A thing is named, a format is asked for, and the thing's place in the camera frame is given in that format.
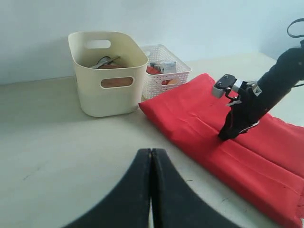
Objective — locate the white perforated plastic basket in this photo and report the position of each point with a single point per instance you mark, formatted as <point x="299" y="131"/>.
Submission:
<point x="153" y="83"/>

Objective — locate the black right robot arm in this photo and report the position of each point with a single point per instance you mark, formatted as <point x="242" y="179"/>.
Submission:
<point x="284" y="75"/>

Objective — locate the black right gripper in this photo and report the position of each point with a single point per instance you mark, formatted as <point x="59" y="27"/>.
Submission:
<point x="250" y="105"/>

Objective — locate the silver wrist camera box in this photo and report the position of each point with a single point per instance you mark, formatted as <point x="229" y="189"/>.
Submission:
<point x="225" y="85"/>

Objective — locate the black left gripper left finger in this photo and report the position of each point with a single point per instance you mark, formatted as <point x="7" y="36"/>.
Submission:
<point x="127" y="205"/>

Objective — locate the red tablecloth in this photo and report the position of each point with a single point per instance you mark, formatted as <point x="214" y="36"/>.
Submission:
<point x="265" y="166"/>

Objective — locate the cream plastic tub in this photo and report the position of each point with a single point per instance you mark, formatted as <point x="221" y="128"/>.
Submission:
<point x="110" y="69"/>

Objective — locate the brown clay plate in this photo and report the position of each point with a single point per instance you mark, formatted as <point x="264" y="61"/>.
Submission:
<point x="115" y="82"/>

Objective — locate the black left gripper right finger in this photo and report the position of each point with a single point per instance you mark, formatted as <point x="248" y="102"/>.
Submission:
<point x="175" y="204"/>

